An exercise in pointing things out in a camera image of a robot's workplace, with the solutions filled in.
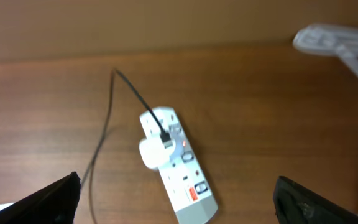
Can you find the white power strip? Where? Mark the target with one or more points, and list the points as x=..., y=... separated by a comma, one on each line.
x=190, y=195

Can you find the white charger plug adapter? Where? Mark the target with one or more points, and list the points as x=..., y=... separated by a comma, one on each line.
x=155, y=153

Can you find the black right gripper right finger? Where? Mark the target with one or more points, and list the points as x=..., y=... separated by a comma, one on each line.
x=295, y=204

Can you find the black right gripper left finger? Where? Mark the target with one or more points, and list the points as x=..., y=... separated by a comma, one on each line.
x=53, y=204

